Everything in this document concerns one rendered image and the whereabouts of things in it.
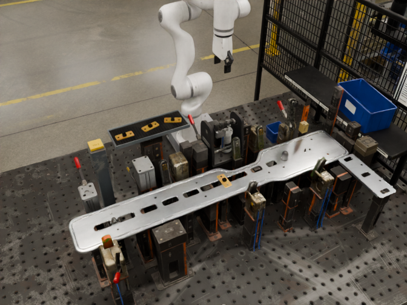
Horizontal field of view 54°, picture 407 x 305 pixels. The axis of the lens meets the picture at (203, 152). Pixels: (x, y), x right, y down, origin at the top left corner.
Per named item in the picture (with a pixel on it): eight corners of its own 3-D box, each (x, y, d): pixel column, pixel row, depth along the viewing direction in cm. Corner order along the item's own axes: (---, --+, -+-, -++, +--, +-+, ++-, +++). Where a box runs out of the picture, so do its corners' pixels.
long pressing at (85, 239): (79, 261, 154) (78, 259, 153) (66, 221, 169) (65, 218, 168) (352, 155, 200) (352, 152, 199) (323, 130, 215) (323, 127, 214)
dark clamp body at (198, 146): (195, 210, 211) (195, 157, 185) (185, 193, 220) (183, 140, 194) (214, 203, 214) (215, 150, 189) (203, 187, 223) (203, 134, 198)
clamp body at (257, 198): (248, 255, 190) (254, 208, 167) (235, 236, 198) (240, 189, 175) (264, 248, 193) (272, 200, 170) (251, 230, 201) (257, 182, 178)
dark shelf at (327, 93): (389, 161, 195) (391, 157, 193) (282, 76, 255) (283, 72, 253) (421, 148, 202) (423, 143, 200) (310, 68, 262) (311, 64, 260)
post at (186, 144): (185, 204, 213) (183, 148, 187) (181, 198, 217) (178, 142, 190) (194, 201, 215) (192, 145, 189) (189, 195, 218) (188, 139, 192)
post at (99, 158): (106, 217, 207) (89, 154, 178) (102, 207, 212) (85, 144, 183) (120, 212, 209) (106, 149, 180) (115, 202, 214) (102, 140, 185)
